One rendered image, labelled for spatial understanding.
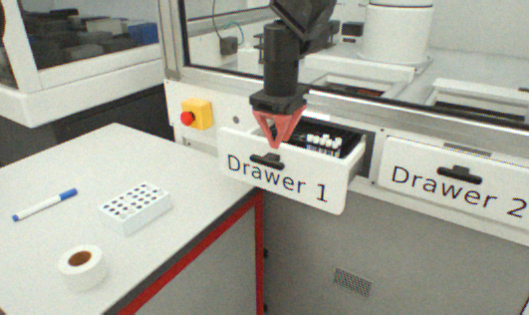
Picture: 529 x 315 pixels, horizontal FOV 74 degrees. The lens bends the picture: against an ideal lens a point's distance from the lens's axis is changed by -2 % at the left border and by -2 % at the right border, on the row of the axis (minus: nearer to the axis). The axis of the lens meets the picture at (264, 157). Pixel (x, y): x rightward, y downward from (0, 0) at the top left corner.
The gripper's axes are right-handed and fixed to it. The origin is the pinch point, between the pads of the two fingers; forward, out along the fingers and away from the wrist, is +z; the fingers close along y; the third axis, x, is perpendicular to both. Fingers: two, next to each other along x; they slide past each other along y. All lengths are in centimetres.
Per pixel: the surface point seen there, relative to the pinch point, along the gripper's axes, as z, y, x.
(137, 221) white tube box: 17.9, -15.4, 23.6
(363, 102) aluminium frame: -3.1, 18.6, -9.1
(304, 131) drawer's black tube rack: 6.0, 17.7, 3.1
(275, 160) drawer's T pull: 4.5, 0.1, 0.7
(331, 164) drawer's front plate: 3.5, 2.5, -9.3
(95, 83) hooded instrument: 8, 20, 82
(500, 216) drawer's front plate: 12.6, 16.1, -38.1
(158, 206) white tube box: 17.6, -9.9, 23.3
